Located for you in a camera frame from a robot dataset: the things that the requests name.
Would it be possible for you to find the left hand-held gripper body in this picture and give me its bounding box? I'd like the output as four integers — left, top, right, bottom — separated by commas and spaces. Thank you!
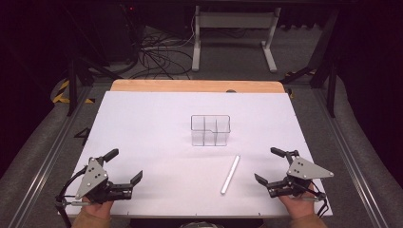
75, 157, 134, 204

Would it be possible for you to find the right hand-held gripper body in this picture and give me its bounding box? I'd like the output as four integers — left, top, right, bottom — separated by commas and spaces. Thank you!
267, 150, 335, 201

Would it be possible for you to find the white plastic tube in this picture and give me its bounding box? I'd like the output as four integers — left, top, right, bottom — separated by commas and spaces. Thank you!
220, 154, 241, 195

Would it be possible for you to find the clear plastic divided organizer box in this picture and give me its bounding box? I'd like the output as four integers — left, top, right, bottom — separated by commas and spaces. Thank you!
190, 114, 232, 147

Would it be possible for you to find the person's left hand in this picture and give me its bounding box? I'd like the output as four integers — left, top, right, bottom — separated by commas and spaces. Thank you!
82, 197, 114, 219

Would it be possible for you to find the person's right hand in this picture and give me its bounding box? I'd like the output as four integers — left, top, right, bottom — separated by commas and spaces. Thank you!
278, 193, 318, 220

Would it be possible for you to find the white table mat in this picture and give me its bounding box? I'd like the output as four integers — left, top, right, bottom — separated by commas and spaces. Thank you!
58, 90, 334, 219

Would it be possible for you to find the yellow black hazard tape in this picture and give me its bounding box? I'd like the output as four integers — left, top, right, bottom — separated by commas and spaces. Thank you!
51, 79, 96, 105

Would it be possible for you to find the black metal stand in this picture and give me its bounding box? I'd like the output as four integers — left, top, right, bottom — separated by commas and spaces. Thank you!
67, 56, 123, 117
279, 8, 339, 119

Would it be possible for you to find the wooden table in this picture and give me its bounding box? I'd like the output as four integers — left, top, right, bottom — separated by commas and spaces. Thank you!
109, 79, 286, 95

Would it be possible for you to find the dark equipment cabinet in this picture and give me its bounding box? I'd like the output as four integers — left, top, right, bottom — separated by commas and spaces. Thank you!
91, 0, 142, 65

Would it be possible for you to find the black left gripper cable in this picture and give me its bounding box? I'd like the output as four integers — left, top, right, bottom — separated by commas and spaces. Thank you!
54, 165, 88, 228

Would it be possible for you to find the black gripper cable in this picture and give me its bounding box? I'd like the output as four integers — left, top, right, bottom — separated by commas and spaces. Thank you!
308, 180, 330, 219
54, 165, 88, 228

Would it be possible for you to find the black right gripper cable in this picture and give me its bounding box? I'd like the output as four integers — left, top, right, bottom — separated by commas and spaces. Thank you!
308, 180, 330, 219

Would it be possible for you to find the aluminium floor rail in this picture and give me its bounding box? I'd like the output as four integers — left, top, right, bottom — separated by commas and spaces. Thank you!
312, 88, 401, 228
6, 85, 93, 228

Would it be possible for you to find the bundle of black floor cables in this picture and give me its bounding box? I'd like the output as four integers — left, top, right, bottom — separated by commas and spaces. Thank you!
127, 27, 195, 81

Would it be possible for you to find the white metal stand frame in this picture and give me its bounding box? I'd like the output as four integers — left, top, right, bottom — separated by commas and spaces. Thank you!
191, 5, 282, 73

